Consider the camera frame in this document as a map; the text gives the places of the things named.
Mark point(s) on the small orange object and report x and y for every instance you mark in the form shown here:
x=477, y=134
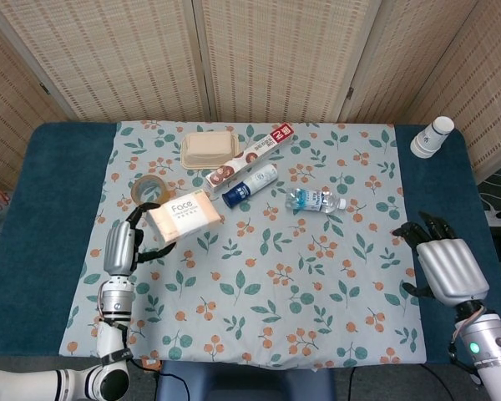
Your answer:
x=151, y=366

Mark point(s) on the dark blue table cover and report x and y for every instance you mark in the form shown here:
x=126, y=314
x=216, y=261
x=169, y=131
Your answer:
x=67, y=167

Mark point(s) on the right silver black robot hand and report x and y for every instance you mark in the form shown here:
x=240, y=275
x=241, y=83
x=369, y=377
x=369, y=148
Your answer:
x=451, y=271

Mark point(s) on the blue chair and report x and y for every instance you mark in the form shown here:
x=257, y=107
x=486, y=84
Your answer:
x=242, y=384

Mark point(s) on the clear plastic water bottle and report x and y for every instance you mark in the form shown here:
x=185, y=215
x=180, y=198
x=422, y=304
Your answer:
x=311, y=199

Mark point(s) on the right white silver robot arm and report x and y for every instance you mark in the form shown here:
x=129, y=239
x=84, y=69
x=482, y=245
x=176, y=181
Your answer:
x=488, y=355

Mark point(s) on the white spray can blue cap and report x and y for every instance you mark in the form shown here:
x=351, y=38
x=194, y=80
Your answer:
x=250, y=184

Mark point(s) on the floral tablecloth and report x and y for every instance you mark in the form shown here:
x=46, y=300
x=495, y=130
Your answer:
x=275, y=259

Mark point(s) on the beige lidded lunch box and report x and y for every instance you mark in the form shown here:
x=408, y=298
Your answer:
x=206, y=148

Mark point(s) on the stack of white paper cups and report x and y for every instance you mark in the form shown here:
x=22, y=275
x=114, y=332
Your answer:
x=430, y=138

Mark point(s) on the white peach tissue pack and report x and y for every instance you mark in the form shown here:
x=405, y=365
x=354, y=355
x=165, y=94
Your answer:
x=183, y=217

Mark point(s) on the long white red wrap box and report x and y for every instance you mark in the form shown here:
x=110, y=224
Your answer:
x=250, y=156

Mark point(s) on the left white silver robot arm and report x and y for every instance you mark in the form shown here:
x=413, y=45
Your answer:
x=114, y=317

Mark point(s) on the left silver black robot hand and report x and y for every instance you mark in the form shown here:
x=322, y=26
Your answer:
x=117, y=250

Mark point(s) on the brown packing tape roll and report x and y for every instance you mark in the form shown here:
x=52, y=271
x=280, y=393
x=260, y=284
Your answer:
x=138, y=194

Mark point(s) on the woven bamboo folding screen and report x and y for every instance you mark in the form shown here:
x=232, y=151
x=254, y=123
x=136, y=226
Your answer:
x=275, y=58

